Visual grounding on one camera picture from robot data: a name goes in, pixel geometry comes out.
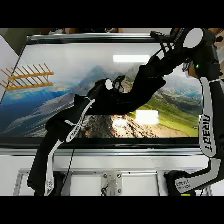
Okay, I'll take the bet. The wooden rack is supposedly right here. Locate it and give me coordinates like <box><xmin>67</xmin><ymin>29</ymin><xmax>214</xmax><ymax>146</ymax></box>
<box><xmin>0</xmin><ymin>62</ymin><xmax>55</xmax><ymax>92</ymax></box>

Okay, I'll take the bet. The black cable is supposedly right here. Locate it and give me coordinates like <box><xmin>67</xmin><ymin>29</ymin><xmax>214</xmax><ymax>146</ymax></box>
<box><xmin>61</xmin><ymin>147</ymin><xmax>76</xmax><ymax>196</ymax></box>

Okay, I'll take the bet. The silver frame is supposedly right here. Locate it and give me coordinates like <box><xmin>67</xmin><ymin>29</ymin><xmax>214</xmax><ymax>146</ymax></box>
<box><xmin>0</xmin><ymin>146</ymin><xmax>221</xmax><ymax>197</ymax></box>

